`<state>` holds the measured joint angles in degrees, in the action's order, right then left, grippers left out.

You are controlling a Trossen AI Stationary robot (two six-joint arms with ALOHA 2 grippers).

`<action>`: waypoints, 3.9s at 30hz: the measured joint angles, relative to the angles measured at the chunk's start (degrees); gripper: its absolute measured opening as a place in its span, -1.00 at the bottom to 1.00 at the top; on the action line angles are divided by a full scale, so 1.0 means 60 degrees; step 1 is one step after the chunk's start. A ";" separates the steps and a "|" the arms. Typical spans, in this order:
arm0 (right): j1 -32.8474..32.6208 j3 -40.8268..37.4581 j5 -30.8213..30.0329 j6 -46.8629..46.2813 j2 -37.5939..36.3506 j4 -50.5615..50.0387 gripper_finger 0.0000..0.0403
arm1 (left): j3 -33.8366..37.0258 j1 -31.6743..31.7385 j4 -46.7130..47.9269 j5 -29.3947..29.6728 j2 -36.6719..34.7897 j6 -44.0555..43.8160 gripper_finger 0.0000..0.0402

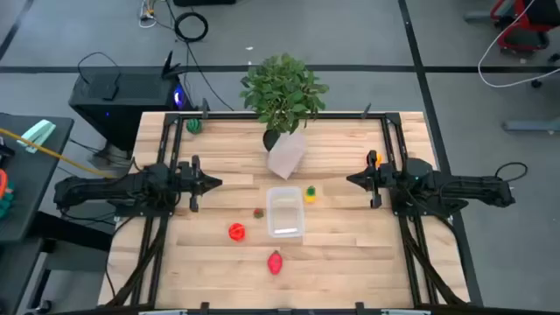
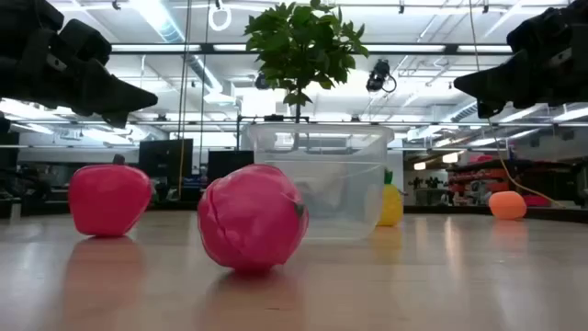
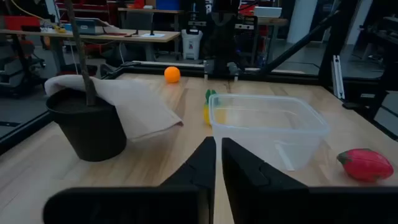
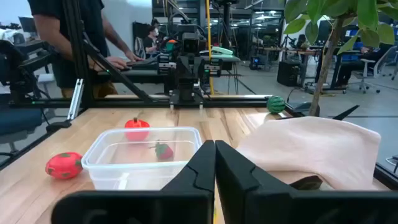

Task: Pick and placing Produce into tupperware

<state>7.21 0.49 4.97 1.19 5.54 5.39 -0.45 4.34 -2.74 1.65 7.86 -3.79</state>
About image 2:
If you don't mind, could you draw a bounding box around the black hanging camera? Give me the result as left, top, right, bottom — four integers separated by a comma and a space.
366, 59, 398, 94

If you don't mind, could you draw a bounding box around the yellow toy pineapple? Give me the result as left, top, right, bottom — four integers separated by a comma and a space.
376, 168, 405, 227

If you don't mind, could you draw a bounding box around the red toy apple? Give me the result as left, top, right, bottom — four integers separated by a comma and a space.
67, 154, 153, 238

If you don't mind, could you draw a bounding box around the white ring light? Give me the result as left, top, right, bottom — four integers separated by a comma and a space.
208, 0, 233, 32

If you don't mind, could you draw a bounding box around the dark hanging cable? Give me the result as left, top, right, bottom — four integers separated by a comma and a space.
176, 0, 193, 201

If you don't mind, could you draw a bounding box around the black computer monitor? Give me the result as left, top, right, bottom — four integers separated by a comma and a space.
207, 150, 254, 184
138, 138, 194, 179

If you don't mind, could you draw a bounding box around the orange toy fruit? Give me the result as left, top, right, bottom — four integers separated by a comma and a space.
488, 190, 528, 221

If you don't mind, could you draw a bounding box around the green artificial plant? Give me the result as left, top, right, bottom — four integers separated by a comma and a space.
243, 0, 370, 148

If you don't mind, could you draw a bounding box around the storage shelf with bins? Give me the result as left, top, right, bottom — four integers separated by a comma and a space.
447, 155, 588, 208

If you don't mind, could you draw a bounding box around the clear plastic tupperware container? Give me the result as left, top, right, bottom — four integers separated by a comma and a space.
242, 121, 395, 241

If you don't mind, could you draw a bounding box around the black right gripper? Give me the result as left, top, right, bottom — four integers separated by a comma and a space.
453, 0, 588, 120

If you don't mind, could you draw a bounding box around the red toy tomato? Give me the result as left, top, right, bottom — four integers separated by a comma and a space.
197, 164, 311, 272

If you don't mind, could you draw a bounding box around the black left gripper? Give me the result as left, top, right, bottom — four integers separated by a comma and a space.
0, 17, 159, 131

